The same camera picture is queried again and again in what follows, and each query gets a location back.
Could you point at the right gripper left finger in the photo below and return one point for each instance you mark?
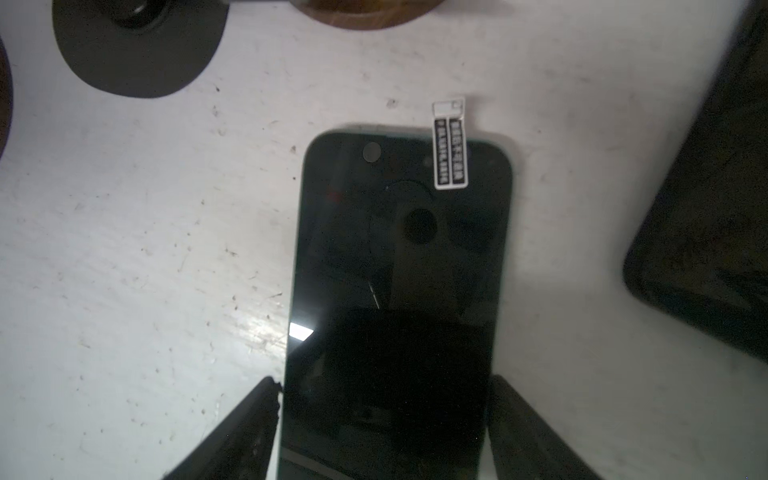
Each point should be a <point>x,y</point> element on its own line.
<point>240,447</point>

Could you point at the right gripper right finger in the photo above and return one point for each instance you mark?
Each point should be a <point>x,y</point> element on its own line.
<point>523,445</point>

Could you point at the black phone stand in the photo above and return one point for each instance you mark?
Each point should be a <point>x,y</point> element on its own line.
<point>700,254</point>
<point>400,251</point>

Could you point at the black round stand base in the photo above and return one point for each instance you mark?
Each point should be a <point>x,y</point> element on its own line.
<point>138,49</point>

